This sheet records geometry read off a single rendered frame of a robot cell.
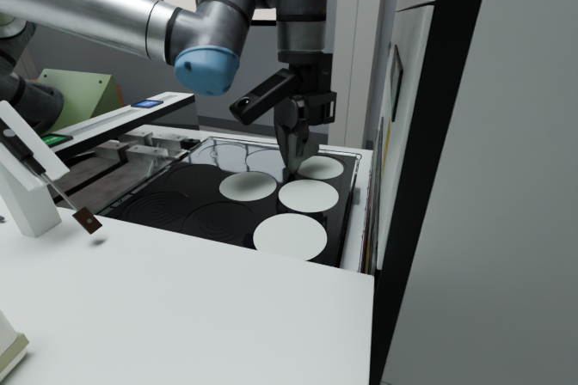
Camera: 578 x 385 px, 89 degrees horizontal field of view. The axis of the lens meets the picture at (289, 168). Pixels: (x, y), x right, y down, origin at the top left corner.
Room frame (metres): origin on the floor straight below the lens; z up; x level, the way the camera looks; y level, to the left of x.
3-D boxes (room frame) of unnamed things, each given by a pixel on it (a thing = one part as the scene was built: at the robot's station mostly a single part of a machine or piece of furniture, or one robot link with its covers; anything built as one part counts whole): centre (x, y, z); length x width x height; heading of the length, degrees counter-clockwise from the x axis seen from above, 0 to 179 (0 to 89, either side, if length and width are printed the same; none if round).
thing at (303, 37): (0.49, -0.02, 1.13); 0.08 x 0.08 x 0.05
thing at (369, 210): (0.40, -0.13, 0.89); 0.44 x 0.02 x 0.10; 163
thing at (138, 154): (0.58, 0.31, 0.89); 0.08 x 0.03 x 0.03; 73
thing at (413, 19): (0.57, -0.20, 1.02); 0.81 x 0.03 x 0.40; 163
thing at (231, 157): (0.45, 0.07, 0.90); 0.34 x 0.34 x 0.01; 73
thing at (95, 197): (0.51, 0.33, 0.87); 0.36 x 0.08 x 0.03; 163
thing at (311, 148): (0.48, -0.03, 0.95); 0.06 x 0.03 x 0.09; 122
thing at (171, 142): (0.66, 0.29, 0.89); 0.08 x 0.03 x 0.03; 73
